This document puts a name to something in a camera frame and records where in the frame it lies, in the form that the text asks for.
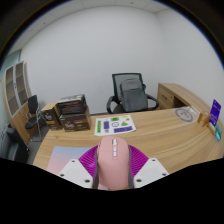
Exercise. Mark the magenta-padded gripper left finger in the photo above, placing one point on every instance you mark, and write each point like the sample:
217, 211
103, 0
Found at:
74, 171

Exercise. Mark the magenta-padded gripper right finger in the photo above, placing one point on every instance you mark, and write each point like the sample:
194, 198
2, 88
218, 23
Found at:
151, 171

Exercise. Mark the pink computer mouse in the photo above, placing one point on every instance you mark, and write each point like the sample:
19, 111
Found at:
113, 163

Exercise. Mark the pink and blue mouse pad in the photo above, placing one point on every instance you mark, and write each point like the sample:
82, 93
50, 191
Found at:
63, 156

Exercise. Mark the wide dark brown coffee box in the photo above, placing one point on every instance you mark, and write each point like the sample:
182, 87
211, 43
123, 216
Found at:
76, 122

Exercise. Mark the white sheet with coloured stickers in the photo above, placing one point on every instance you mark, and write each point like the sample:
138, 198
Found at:
115, 125

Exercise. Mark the tall brown coffee box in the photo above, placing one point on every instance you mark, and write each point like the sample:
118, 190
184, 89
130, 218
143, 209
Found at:
50, 116

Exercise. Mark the black leather seat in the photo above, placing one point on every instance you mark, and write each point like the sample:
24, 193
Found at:
16, 146

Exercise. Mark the black carton box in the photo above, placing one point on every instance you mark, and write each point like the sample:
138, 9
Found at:
71, 105

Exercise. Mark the green packet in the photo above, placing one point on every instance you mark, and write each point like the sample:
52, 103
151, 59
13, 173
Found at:
218, 133

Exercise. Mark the grey backpack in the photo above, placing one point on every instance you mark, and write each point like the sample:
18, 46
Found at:
133, 95

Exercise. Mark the wooden side desk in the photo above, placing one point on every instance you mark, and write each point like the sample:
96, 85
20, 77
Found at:
173, 93

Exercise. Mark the purple hanging package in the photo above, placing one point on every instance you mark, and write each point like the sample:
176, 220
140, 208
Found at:
215, 112

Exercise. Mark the black mesh office chair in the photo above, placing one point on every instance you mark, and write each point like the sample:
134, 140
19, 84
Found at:
116, 86

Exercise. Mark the wooden shelf unit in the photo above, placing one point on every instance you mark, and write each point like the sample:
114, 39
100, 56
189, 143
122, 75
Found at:
16, 96

